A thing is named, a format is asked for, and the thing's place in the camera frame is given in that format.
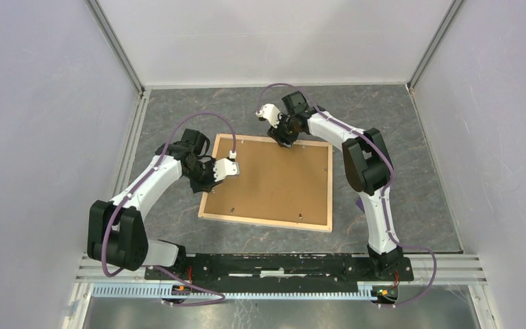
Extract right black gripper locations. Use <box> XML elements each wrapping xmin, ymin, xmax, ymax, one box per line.
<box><xmin>267</xmin><ymin>111</ymin><xmax>299</xmax><ymax>149</ymax></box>

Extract white photo frame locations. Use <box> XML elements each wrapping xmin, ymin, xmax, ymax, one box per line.
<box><xmin>198</xmin><ymin>134</ymin><xmax>334</xmax><ymax>232</ymax></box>

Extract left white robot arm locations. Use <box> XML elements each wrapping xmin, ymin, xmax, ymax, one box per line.
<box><xmin>86</xmin><ymin>129</ymin><xmax>221</xmax><ymax>280</ymax></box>

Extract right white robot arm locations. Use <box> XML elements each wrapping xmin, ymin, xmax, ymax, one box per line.
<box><xmin>256</xmin><ymin>92</ymin><xmax>403</xmax><ymax>280</ymax></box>

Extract purple and red block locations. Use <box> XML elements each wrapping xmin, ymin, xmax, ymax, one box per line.
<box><xmin>355</xmin><ymin>198</ymin><xmax>365</xmax><ymax>212</ymax></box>

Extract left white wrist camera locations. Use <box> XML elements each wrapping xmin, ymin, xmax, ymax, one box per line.
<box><xmin>213</xmin><ymin>151</ymin><xmax>240</xmax><ymax>182</ymax></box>

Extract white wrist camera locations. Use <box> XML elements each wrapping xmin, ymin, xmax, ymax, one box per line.
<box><xmin>213</xmin><ymin>151</ymin><xmax>240</xmax><ymax>182</ymax></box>
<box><xmin>255</xmin><ymin>103</ymin><xmax>282</xmax><ymax>128</ymax></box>

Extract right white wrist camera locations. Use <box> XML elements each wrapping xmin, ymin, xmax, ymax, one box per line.
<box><xmin>255</xmin><ymin>103</ymin><xmax>282</xmax><ymax>128</ymax></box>

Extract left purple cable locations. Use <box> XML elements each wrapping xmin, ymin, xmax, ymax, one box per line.
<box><xmin>101</xmin><ymin>111</ymin><xmax>226</xmax><ymax>307</ymax></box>

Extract purple cable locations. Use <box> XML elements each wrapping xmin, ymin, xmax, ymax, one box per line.
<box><xmin>101</xmin><ymin>111</ymin><xmax>226</xmax><ymax>307</ymax></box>
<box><xmin>257</xmin><ymin>83</ymin><xmax>438</xmax><ymax>308</ymax></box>

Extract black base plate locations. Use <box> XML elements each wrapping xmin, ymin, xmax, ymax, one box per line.
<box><xmin>169</xmin><ymin>253</ymin><xmax>414</xmax><ymax>293</ymax></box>

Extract slotted cable duct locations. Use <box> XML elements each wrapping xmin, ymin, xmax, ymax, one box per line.
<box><xmin>92</xmin><ymin>283</ymin><xmax>377</xmax><ymax>302</ymax></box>

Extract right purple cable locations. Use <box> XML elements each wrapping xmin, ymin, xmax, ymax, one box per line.
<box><xmin>257</xmin><ymin>83</ymin><xmax>438</xmax><ymax>308</ymax></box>

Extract left aluminium corner post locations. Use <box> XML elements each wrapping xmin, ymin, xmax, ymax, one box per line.
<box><xmin>85</xmin><ymin>0</ymin><xmax>145</xmax><ymax>94</ymax></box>

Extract aluminium corner post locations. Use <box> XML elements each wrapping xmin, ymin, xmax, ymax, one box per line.
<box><xmin>406</xmin><ymin>0</ymin><xmax>466</xmax><ymax>93</ymax></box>
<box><xmin>85</xmin><ymin>0</ymin><xmax>145</xmax><ymax>94</ymax></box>

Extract right aluminium corner post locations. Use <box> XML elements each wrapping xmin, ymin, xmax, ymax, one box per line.
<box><xmin>406</xmin><ymin>0</ymin><xmax>466</xmax><ymax>93</ymax></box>

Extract aluminium rail front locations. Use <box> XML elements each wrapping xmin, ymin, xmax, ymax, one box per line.
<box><xmin>75</xmin><ymin>253</ymin><xmax>488</xmax><ymax>286</ymax></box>

